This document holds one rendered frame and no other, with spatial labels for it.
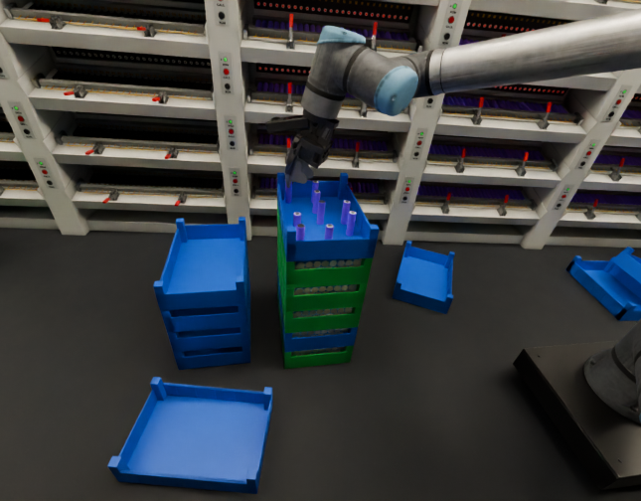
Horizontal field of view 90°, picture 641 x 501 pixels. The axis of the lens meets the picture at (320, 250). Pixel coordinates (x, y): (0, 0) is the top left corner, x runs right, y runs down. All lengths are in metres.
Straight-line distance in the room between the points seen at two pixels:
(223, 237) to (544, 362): 0.99
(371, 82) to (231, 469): 0.87
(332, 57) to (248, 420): 0.86
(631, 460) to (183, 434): 0.99
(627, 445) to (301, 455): 0.72
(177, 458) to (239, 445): 0.14
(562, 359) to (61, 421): 1.30
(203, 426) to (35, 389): 0.46
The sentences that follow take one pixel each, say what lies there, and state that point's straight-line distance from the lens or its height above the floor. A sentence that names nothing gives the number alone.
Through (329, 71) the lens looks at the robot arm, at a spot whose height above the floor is 0.75.
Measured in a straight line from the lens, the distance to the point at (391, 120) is 1.29.
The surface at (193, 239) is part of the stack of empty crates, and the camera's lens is 1.08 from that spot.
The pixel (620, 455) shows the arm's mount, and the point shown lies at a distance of 1.04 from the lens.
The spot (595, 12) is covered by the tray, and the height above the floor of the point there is 0.91.
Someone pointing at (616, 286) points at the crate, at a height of 0.00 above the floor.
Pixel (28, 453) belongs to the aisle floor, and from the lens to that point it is 1.08.
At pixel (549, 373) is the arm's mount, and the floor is 0.13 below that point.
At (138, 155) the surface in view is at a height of 0.36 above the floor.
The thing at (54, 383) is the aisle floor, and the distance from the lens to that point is 1.16.
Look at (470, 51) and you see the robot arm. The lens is 0.79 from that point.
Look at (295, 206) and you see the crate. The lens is 0.91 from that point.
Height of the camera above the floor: 0.84
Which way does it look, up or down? 36 degrees down
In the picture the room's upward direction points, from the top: 5 degrees clockwise
